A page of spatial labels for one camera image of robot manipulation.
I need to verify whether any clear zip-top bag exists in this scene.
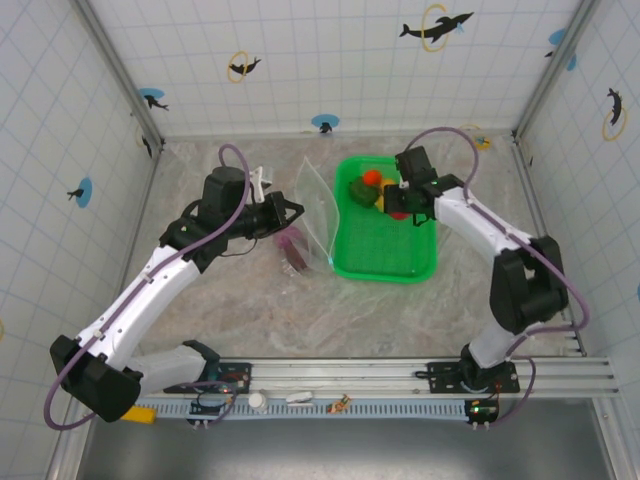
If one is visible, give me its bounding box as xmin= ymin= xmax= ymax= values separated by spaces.
xmin=272 ymin=155 xmax=344 ymax=277

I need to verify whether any dark green toy broccoli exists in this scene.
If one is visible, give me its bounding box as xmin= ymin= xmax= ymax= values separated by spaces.
xmin=348 ymin=178 xmax=381 ymax=209

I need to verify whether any green plastic basket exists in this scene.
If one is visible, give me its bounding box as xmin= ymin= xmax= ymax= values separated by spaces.
xmin=332 ymin=155 xmax=440 ymax=285

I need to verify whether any left controller board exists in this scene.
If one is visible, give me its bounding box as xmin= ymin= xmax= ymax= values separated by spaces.
xmin=187 ymin=393 xmax=236 ymax=427

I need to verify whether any controller board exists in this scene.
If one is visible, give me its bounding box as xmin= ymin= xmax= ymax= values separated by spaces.
xmin=464 ymin=398 xmax=500 ymax=430
xmin=187 ymin=393 xmax=236 ymax=427

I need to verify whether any right controller board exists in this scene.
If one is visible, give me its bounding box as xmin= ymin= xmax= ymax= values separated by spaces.
xmin=464 ymin=398 xmax=500 ymax=430

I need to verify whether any yellow block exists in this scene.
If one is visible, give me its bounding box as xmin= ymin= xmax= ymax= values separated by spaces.
xmin=122 ymin=405 xmax=157 ymax=425

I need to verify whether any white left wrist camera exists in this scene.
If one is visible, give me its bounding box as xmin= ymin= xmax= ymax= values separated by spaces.
xmin=247 ymin=167 xmax=277 ymax=202

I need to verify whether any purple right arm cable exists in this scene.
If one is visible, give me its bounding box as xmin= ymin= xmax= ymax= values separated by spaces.
xmin=403 ymin=126 xmax=591 ymax=427

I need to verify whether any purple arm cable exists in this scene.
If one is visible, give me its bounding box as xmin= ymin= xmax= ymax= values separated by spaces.
xmin=403 ymin=126 xmax=591 ymax=427
xmin=43 ymin=143 xmax=251 ymax=432

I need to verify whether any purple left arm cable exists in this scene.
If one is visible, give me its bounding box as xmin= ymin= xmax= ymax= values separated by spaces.
xmin=43 ymin=143 xmax=251 ymax=432

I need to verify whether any aluminium side rail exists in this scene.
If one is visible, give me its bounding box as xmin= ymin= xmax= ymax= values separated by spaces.
xmin=512 ymin=134 xmax=587 ymax=357

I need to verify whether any aluminium mounting rail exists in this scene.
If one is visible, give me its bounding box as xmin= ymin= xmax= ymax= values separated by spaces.
xmin=134 ymin=356 xmax=621 ymax=400

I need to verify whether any aluminium frame post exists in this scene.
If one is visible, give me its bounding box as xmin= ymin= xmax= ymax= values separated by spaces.
xmin=69 ymin=0 xmax=166 ymax=151
xmin=512 ymin=0 xmax=601 ymax=144

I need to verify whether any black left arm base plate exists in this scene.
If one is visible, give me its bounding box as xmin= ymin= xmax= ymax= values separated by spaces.
xmin=199 ymin=360 xmax=254 ymax=395

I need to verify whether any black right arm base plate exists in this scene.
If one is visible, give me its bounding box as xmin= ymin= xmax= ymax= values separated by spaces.
xmin=426 ymin=360 xmax=521 ymax=395

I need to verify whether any grey slotted cable tray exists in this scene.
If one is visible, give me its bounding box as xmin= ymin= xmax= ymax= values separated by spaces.
xmin=139 ymin=398 xmax=501 ymax=420

